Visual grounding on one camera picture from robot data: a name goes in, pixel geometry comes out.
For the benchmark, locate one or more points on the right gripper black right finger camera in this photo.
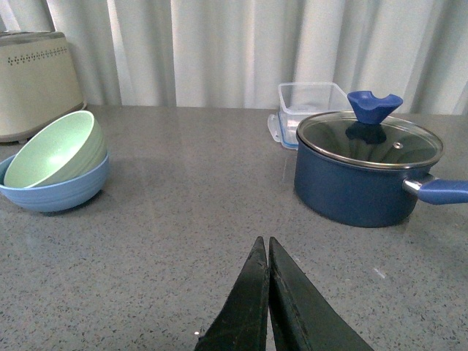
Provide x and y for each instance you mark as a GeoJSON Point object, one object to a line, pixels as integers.
{"type": "Point", "coordinates": [301, 317]}

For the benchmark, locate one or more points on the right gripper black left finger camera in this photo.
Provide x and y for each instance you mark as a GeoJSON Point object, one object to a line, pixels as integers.
{"type": "Point", "coordinates": [242, 322]}

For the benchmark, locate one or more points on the blue bowl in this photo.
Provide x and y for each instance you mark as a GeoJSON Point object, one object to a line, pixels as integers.
{"type": "Point", "coordinates": [57, 197]}

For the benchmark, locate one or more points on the green bowl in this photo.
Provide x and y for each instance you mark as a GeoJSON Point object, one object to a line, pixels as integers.
{"type": "Point", "coordinates": [67, 148]}

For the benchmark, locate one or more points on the dark blue saucepan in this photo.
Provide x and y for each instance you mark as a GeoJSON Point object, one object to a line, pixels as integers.
{"type": "Point", "coordinates": [364, 196]}

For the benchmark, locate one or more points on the glass pot lid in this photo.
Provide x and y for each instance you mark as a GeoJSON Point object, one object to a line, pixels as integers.
{"type": "Point", "coordinates": [369, 136]}

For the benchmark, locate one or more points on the clear plastic food container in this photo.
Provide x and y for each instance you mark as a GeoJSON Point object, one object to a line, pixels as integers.
{"type": "Point", "coordinates": [298, 101]}

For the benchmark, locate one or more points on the cream toaster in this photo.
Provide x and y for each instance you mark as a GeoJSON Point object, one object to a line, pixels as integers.
{"type": "Point", "coordinates": [38, 82]}

